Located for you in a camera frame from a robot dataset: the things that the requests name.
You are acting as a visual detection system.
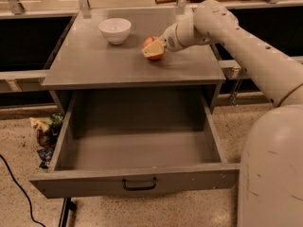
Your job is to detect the grey open top drawer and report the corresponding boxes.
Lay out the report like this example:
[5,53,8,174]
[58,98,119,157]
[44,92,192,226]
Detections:
[29,89,240,198]

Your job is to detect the pile of snack bags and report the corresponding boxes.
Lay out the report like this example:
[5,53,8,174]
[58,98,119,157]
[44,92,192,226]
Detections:
[29,113,63,169]

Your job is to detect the wooden stick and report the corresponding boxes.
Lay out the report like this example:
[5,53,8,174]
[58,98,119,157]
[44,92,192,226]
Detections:
[154,0,189,5]

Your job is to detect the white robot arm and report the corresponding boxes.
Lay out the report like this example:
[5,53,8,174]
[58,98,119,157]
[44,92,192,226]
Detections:
[142,0,303,227]

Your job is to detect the black cable on floor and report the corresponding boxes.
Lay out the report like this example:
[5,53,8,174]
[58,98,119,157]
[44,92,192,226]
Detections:
[0,153,47,227]

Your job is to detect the black drawer handle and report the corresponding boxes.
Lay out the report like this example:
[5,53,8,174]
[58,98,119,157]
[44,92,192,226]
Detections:
[122,178,157,191]

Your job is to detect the black cabinet leg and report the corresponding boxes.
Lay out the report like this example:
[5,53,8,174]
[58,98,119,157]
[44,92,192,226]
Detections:
[59,198,77,227]

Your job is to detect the white ceramic bowl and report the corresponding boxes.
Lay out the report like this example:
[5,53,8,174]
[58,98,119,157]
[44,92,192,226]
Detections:
[98,18,132,44]

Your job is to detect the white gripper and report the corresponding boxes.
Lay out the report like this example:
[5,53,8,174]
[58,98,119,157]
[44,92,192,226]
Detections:
[141,23,182,59]

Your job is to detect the grey cabinet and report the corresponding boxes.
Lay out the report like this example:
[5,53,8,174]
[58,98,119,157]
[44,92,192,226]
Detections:
[41,7,226,115]

